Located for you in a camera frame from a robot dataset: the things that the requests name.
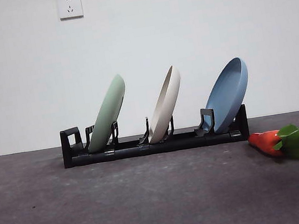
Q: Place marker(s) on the orange carrot with green leaves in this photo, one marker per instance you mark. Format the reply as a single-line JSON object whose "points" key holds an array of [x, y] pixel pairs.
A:
{"points": [[267, 143]]}

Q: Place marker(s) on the white wall socket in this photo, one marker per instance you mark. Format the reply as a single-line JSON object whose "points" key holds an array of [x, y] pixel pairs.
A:
{"points": [[70, 6]]}

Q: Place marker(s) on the beige plate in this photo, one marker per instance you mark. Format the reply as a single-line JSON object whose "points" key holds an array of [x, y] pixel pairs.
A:
{"points": [[165, 106]]}

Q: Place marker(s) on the blue plate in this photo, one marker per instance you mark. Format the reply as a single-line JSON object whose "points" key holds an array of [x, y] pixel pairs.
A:
{"points": [[225, 95]]}

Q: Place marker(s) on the black plate rack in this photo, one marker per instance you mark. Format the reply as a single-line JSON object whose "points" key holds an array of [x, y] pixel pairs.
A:
{"points": [[144, 150]]}

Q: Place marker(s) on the green plate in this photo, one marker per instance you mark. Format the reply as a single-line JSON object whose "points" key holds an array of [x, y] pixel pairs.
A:
{"points": [[107, 110]]}

